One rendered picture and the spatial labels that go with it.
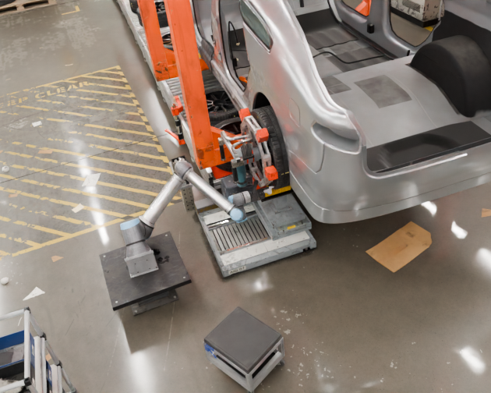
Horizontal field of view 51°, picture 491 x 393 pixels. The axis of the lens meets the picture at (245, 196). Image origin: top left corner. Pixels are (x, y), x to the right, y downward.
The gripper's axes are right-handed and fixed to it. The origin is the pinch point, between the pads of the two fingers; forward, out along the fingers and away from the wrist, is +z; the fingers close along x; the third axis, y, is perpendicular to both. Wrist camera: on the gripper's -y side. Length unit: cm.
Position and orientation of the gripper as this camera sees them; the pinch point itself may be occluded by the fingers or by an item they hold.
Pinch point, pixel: (272, 186)
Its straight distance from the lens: 409.6
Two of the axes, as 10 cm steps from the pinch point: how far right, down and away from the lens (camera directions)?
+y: 3.0, 9.5, -0.9
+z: 9.4, -2.8, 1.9
